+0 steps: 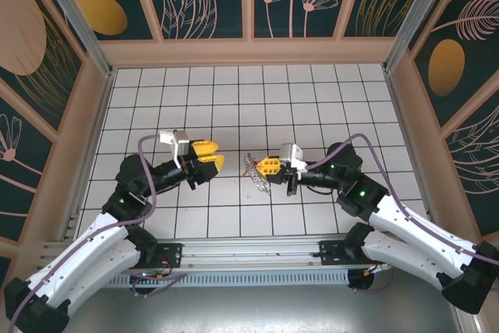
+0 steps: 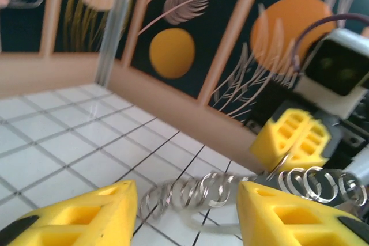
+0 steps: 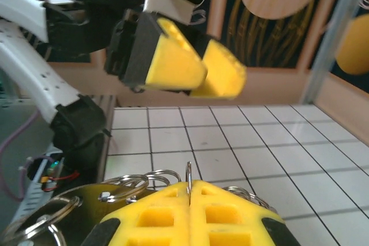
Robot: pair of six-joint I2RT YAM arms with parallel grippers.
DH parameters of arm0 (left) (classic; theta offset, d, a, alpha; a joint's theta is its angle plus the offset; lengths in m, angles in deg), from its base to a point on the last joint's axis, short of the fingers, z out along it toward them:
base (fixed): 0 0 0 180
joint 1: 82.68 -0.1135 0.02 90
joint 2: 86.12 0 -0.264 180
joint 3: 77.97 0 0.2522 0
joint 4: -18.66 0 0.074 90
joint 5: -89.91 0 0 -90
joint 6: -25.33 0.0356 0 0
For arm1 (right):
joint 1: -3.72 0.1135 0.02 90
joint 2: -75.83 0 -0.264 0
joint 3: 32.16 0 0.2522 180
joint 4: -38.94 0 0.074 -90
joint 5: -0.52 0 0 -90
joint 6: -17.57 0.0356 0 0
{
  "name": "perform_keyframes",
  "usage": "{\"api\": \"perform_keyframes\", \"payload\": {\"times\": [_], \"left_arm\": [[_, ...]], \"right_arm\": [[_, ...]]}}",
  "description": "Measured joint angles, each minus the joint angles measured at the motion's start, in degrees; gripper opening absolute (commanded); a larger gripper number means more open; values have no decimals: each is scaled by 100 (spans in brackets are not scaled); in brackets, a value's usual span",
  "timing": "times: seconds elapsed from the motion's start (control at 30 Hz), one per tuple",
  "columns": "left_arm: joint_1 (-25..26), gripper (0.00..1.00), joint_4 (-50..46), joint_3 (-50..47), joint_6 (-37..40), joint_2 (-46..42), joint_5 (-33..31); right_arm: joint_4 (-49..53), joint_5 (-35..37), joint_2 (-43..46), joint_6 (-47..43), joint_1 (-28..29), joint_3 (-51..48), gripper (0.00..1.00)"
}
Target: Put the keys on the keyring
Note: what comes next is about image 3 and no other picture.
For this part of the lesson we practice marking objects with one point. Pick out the aluminium frame post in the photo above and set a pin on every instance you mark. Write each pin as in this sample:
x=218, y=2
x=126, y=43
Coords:
x=325, y=56

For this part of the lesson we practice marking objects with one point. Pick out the green circuit board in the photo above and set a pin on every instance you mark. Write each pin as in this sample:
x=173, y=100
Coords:
x=53, y=168

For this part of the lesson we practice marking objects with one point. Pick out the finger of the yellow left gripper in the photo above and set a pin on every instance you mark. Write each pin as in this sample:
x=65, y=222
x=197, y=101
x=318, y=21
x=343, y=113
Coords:
x=223, y=73
x=176, y=67

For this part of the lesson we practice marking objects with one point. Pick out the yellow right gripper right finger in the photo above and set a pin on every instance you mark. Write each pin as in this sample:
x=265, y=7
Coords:
x=225, y=202

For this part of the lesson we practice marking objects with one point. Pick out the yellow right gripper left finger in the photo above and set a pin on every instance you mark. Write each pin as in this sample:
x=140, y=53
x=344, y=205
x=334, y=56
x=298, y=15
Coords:
x=161, y=202

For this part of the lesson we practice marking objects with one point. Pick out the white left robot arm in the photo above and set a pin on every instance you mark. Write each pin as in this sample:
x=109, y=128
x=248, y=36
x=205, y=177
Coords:
x=34, y=79

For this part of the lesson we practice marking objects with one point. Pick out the large silver keyring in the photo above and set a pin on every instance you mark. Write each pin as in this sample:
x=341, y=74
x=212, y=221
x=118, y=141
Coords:
x=17, y=228

